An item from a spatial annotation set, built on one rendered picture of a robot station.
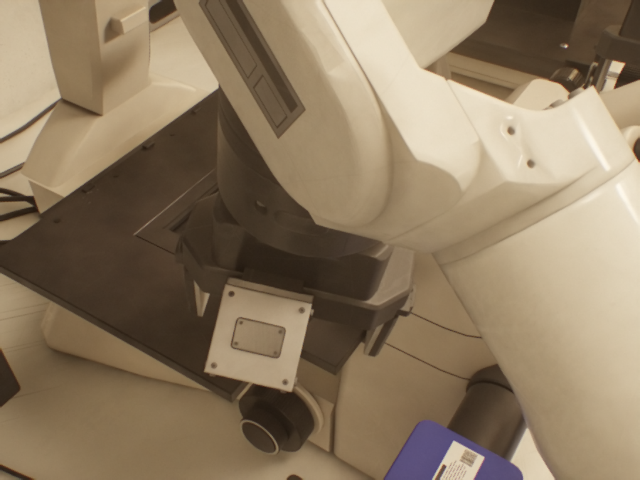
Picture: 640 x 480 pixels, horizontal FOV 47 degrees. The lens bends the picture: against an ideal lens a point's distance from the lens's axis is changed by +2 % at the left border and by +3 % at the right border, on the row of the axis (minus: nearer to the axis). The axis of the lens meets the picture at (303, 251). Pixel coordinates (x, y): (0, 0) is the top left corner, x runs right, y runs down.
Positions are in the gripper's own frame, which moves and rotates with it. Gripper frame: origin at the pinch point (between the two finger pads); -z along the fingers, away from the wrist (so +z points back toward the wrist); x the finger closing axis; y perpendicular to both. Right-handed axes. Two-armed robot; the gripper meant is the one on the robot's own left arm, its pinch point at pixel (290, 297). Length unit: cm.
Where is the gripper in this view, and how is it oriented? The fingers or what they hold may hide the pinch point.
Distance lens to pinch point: 41.9
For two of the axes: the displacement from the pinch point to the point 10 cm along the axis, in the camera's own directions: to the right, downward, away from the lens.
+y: -2.0, 8.0, -5.6
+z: 1.1, -5.5, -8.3
